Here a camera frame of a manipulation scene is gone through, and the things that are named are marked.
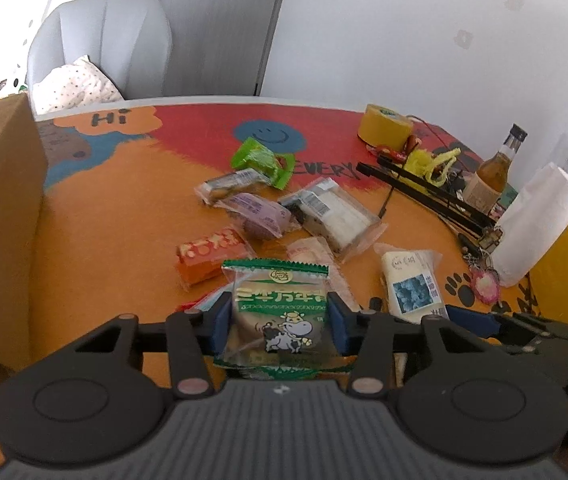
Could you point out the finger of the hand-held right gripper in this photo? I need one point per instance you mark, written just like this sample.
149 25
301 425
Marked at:
469 320

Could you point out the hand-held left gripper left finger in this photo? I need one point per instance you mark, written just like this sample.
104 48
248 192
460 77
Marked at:
224 325

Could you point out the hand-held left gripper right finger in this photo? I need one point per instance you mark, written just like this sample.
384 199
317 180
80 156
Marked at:
339 325

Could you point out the green cow print snack packet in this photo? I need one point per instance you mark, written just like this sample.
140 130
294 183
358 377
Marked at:
274 310

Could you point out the white packet with blue picture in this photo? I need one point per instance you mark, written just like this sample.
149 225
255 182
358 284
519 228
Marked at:
409 285

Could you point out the pale translucent snack packet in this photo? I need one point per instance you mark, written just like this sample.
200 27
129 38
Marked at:
309 250

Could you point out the clear packet of white cakes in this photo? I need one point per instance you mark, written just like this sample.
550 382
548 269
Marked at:
336 217

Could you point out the red edged snack packet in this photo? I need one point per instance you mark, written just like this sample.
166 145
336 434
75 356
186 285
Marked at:
206 301

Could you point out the red orange snack packet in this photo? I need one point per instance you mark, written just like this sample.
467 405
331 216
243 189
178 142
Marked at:
209 255

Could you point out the white paper towel roll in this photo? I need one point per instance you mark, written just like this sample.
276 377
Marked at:
534 225

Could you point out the purple snack packet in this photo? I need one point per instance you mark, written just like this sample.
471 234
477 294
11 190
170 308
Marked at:
259 212

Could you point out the clear brown bar snack packet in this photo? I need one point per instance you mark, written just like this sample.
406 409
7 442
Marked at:
229 185

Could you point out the brown glass bottle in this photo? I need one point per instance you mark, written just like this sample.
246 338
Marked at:
494 175

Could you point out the black folded metal rods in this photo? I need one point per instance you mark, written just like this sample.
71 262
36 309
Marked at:
414 182

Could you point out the colourful printed table mat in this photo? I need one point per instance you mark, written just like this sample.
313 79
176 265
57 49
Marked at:
129 200

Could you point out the yellow mesh bag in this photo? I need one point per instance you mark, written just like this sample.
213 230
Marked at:
421 162

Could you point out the bright green snack packet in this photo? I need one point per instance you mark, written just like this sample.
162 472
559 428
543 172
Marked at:
256 157

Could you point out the yellow tape roll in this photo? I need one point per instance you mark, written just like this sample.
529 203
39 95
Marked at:
381 125

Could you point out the white dotted pillow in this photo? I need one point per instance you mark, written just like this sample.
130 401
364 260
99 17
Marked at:
74 85

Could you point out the grey armchair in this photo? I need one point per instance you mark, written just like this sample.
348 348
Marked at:
114 35

